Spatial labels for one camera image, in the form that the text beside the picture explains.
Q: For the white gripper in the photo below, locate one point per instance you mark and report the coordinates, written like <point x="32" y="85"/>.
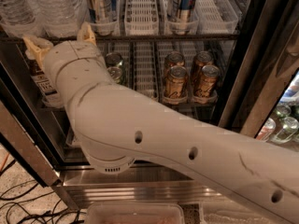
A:
<point x="66" y="54"/>

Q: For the clear water bottle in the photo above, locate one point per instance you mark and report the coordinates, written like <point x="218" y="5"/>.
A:
<point x="18" y="18"/>
<point x="59" y="17"/>

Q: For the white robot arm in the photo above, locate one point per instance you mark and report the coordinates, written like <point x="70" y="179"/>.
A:
<point x="115" y="124"/>

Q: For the front iced tea bottle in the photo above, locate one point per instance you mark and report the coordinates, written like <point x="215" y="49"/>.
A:
<point x="50" y="96"/>

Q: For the open fridge door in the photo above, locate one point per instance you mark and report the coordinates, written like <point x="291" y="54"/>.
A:
<point x="17" y="141"/>

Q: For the clear bottle right compartment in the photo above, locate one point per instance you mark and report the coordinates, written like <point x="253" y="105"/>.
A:
<point x="289" y="126"/>

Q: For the rear green soda can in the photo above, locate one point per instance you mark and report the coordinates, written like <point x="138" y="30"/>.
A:
<point x="114" y="59"/>

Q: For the green soda can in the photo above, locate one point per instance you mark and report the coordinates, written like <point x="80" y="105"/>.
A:
<point x="117" y="74"/>
<point x="114" y="59"/>

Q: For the left tall silver blue can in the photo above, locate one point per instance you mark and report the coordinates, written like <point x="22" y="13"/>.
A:
<point x="102" y="14"/>

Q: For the tall silver blue can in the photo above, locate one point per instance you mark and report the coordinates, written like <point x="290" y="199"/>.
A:
<point x="102" y="14"/>
<point x="180" y="16"/>

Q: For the front green soda can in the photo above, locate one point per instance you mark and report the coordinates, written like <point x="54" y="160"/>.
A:
<point x="117" y="74"/>

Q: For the rear left gold can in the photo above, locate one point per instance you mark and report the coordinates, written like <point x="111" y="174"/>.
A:
<point x="172" y="59"/>

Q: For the gold can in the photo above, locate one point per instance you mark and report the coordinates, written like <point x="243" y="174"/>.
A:
<point x="175" y="84"/>
<point x="172" y="59"/>
<point x="199" y="61"/>
<point x="205" y="85"/>

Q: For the front left gold can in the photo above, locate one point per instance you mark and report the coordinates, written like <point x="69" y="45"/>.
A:
<point x="175" y="84"/>

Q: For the right tall silver blue can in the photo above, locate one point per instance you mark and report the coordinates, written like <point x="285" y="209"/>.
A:
<point x="180" y="16"/>

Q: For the rear right gold can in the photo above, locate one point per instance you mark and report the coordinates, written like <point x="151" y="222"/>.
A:
<point x="199" y="61"/>

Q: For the front right gold can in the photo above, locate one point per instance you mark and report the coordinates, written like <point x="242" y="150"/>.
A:
<point x="205" y="85"/>

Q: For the left clear plastic bin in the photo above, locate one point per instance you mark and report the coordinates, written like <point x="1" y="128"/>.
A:
<point x="134" y="213"/>

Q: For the clear plastic bin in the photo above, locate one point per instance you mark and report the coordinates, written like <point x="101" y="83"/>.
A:
<point x="212" y="214"/>
<point x="134" y="213"/>

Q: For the red white can right compartment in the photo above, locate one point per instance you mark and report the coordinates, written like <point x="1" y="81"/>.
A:
<point x="266" y="130"/>

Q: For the right clear plastic bin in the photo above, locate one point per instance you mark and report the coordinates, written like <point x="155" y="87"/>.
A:
<point x="212" y="214"/>

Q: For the top wire shelf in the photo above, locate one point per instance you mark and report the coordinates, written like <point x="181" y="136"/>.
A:
<point x="136" y="38"/>

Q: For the wire shelf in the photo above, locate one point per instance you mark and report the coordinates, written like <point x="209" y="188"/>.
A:
<point x="136" y="38"/>
<point x="179" y="107"/>

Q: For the middle wire shelf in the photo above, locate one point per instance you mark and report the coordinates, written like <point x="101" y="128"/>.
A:
<point x="179" y="107"/>

